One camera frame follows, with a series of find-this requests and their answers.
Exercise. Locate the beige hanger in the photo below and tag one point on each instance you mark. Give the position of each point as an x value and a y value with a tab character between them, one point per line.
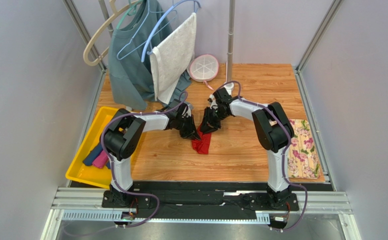
97	47

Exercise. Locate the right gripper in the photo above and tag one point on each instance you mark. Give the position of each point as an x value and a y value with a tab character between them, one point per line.
211	117

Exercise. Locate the pink white mesh bag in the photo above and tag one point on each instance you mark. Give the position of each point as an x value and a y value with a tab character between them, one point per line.
204	69

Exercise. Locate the red paper napkin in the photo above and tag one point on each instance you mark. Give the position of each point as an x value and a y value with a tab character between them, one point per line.
202	146

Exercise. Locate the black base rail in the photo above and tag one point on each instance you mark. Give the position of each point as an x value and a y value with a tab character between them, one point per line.
201	200

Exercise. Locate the metal rack pole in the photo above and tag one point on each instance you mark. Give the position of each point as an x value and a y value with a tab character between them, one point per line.
106	15
229	62

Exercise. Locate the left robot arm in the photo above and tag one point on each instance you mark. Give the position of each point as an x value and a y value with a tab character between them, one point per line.
121	136

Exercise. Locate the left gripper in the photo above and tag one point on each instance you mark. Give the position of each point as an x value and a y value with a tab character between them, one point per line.
186	134

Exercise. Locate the left metal rack pole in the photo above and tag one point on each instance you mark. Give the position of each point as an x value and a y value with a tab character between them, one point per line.
106	15

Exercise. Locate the floral tray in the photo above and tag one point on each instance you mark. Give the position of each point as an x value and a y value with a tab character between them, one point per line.
303	159

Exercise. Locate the teal sweatshirt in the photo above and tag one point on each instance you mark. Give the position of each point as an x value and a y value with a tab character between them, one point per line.
131	80

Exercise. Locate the green hanger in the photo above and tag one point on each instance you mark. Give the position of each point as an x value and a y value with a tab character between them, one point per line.
132	16

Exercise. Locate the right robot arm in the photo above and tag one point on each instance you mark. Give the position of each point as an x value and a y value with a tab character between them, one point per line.
274	133

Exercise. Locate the yellow plastic bin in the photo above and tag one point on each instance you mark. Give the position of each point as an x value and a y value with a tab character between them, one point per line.
91	175

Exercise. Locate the pink cloth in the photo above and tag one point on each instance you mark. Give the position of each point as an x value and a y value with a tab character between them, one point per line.
101	161

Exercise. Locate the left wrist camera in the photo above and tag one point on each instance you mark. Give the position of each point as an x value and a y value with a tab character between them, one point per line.
187	109

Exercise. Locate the blue hanger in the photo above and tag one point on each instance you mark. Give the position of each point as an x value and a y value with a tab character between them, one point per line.
147	46

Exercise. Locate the white towel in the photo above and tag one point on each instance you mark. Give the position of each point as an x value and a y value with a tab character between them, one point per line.
170	60

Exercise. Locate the navy blue cloth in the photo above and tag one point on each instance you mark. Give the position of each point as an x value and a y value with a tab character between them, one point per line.
93	154

